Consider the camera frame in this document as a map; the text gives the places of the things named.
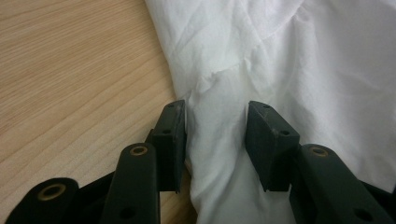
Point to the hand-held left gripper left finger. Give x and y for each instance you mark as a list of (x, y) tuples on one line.
[(169, 137)]

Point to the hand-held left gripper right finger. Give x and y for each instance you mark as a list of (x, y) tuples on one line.
[(269, 146)]

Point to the white tiered skirt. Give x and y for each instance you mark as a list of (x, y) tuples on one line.
[(280, 62)]

